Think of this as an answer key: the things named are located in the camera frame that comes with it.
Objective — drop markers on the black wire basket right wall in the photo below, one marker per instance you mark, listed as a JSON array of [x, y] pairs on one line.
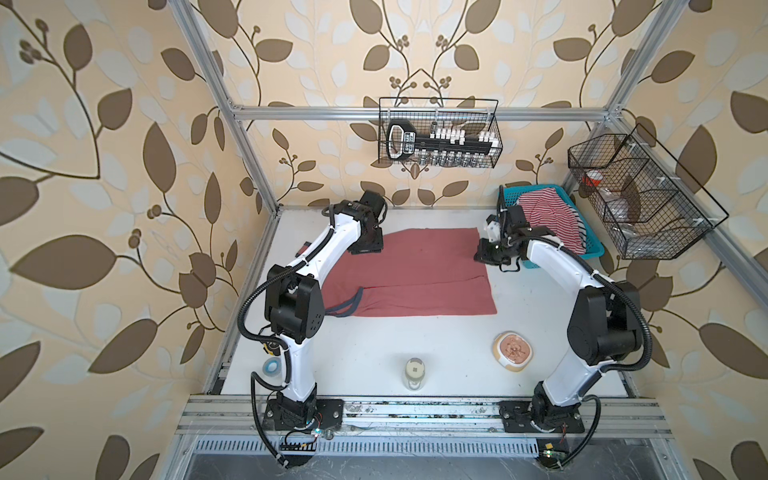
[[653, 204]]

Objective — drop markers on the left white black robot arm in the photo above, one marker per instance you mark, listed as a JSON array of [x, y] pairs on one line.
[[287, 310]]

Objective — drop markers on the teal plastic basket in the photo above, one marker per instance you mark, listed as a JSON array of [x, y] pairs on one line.
[[509, 195]]

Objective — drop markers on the small clear jar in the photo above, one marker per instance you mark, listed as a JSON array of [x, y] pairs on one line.
[[414, 374]]

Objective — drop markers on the striped red white tank top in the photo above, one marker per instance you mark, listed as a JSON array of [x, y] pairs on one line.
[[545, 208]]

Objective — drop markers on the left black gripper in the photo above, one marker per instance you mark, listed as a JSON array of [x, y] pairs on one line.
[[377, 244]]

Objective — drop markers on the beige round container pink lid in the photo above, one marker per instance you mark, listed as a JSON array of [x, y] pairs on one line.
[[512, 351]]

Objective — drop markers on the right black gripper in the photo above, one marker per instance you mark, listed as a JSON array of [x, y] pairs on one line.
[[482, 256]]

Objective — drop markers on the black wire basket wall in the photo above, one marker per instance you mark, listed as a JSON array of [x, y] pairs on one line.
[[470, 114], [653, 204]]

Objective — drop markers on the black wire basket back wall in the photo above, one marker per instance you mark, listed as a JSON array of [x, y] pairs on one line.
[[470, 114]]

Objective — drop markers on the blue tape roll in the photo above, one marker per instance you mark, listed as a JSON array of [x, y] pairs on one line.
[[272, 367]]

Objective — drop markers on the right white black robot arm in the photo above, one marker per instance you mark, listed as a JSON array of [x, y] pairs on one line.
[[606, 331]]

